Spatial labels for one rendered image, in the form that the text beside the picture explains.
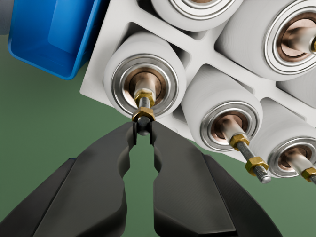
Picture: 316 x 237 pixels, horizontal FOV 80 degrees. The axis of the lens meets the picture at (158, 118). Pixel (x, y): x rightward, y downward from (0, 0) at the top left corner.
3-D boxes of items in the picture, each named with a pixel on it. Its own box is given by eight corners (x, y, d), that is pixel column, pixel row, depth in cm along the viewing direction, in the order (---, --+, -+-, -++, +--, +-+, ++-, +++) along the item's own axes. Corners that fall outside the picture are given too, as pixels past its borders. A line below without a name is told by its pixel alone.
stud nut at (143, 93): (133, 103, 19) (132, 106, 18) (137, 87, 18) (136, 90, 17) (152, 108, 19) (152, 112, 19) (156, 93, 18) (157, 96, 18)
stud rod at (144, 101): (139, 95, 20) (134, 135, 14) (141, 86, 20) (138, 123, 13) (148, 98, 20) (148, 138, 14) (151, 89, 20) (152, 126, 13)
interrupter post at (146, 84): (140, 72, 21) (139, 82, 18) (159, 82, 21) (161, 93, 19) (131, 90, 22) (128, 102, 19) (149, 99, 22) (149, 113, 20)
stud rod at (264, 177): (236, 128, 23) (272, 175, 16) (237, 134, 23) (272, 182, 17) (228, 130, 23) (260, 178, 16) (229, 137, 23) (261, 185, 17)
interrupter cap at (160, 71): (129, 37, 19) (129, 38, 18) (191, 74, 21) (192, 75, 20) (101, 99, 22) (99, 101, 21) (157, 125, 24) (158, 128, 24)
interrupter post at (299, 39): (283, 51, 20) (305, 58, 17) (287, 27, 19) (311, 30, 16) (306, 47, 20) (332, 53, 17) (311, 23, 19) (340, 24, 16)
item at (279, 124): (270, 100, 43) (341, 151, 27) (238, 129, 46) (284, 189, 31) (243, 75, 40) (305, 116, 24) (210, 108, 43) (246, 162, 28)
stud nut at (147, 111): (129, 122, 16) (128, 128, 15) (134, 104, 15) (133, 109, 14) (152, 128, 16) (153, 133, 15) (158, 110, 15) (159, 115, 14)
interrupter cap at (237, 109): (254, 90, 22) (256, 92, 22) (259, 139, 26) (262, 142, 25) (192, 110, 23) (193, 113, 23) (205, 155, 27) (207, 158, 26)
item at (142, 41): (135, 18, 34) (124, 22, 18) (180, 46, 37) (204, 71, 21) (114, 66, 38) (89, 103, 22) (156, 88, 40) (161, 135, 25)
